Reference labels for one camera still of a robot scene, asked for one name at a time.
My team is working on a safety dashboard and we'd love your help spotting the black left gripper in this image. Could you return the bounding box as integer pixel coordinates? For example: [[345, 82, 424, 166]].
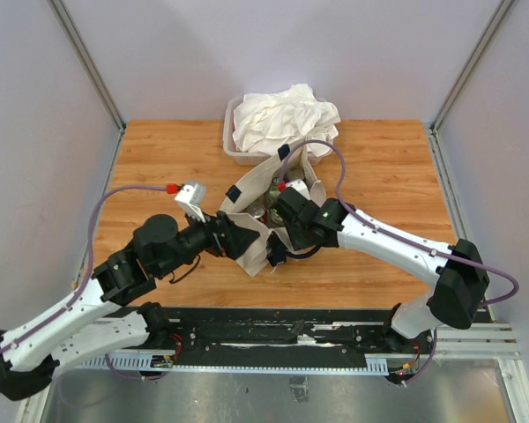
[[158, 201, 260, 276]]

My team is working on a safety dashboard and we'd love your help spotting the cream canvas tote bag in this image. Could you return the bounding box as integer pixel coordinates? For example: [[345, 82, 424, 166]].
[[220, 143, 326, 277]]

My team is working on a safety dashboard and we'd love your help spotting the clear glass bottle green cap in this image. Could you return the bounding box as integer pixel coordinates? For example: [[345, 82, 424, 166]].
[[266, 177, 281, 201]]

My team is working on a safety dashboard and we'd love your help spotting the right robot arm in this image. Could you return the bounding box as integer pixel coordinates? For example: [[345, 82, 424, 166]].
[[272, 188, 489, 353]]

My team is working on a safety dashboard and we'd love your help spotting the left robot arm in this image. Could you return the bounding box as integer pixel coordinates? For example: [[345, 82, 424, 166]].
[[0, 211, 260, 401]]

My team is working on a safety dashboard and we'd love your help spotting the red soda can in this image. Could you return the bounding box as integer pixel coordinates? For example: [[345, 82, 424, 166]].
[[248, 204, 266, 220]]

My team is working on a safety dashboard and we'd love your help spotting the white plastic basket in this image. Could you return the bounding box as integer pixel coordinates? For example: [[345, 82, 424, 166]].
[[222, 96, 336, 167]]

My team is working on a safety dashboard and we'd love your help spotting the white crumpled cloth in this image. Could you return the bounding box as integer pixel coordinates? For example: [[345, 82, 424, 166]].
[[232, 83, 340, 159]]

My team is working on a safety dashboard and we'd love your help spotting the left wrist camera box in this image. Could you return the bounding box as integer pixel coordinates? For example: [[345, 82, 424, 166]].
[[166, 181, 206, 222]]

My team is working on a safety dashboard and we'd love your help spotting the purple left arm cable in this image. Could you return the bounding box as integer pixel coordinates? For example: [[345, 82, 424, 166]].
[[0, 183, 177, 406]]

